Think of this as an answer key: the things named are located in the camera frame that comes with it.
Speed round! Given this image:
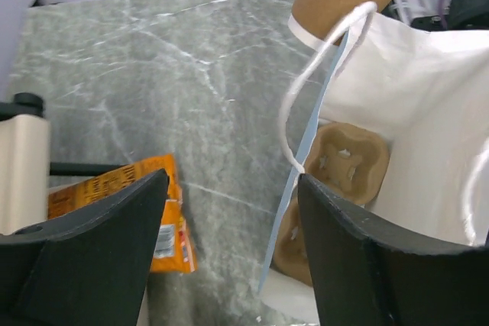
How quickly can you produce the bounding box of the light blue paper bag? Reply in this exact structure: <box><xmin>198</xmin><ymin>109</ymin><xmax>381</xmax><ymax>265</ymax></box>
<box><xmin>258</xmin><ymin>2</ymin><xmax>488</xmax><ymax>325</ymax></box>

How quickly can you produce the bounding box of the cream two-tier shelf rack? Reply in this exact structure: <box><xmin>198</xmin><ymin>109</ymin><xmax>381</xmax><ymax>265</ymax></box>
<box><xmin>1</xmin><ymin>92</ymin><xmax>120</xmax><ymax>234</ymax></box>

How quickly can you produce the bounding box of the orange snack bag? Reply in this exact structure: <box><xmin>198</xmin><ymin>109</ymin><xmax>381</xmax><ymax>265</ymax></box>
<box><xmin>47</xmin><ymin>154</ymin><xmax>198</xmax><ymax>273</ymax></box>

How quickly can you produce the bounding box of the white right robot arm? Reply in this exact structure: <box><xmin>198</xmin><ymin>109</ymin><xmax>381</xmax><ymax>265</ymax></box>
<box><xmin>410</xmin><ymin>0</ymin><xmax>488</xmax><ymax>31</ymax></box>

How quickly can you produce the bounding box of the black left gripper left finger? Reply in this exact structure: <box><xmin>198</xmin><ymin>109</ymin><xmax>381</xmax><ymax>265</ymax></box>
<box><xmin>1</xmin><ymin>170</ymin><xmax>169</xmax><ymax>325</ymax></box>

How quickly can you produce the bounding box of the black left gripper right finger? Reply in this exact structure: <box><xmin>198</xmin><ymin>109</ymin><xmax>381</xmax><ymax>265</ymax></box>
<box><xmin>298</xmin><ymin>174</ymin><xmax>488</xmax><ymax>325</ymax></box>

